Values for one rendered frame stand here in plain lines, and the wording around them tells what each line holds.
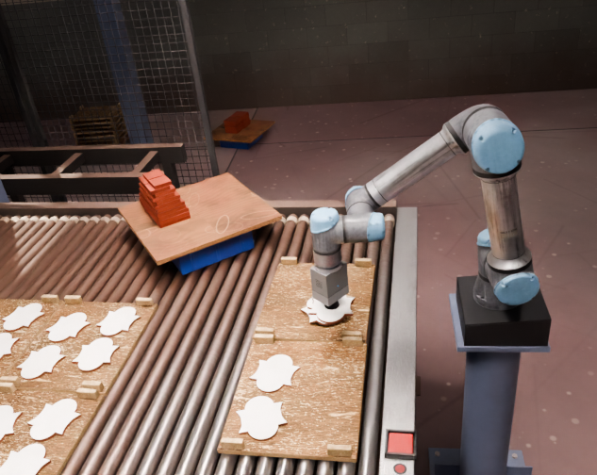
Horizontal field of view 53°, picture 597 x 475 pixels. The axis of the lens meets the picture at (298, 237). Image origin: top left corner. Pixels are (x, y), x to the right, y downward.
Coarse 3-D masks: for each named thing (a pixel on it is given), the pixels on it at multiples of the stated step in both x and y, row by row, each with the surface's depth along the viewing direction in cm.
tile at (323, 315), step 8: (344, 296) 176; (320, 304) 174; (344, 304) 173; (312, 312) 171; (320, 312) 171; (328, 312) 170; (336, 312) 170; (344, 312) 170; (320, 320) 169; (328, 320) 167; (336, 320) 167
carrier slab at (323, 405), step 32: (256, 352) 180; (288, 352) 178; (320, 352) 177; (352, 352) 176; (256, 384) 169; (320, 384) 166; (352, 384) 165; (288, 416) 158; (320, 416) 157; (352, 416) 156; (256, 448) 150; (288, 448) 149; (320, 448) 148; (352, 448) 147
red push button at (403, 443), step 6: (390, 438) 149; (396, 438) 149; (402, 438) 149; (408, 438) 149; (390, 444) 148; (396, 444) 148; (402, 444) 148; (408, 444) 147; (390, 450) 146; (396, 450) 146; (402, 450) 146; (408, 450) 146
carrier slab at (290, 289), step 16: (288, 272) 214; (304, 272) 213; (352, 272) 210; (368, 272) 209; (272, 288) 207; (288, 288) 206; (304, 288) 205; (352, 288) 202; (368, 288) 201; (272, 304) 199; (288, 304) 198; (304, 304) 197; (352, 304) 195; (368, 304) 194; (272, 320) 192; (288, 320) 191; (304, 320) 190; (352, 320) 188; (368, 320) 188; (288, 336) 185; (304, 336) 184; (320, 336) 183; (336, 336) 182
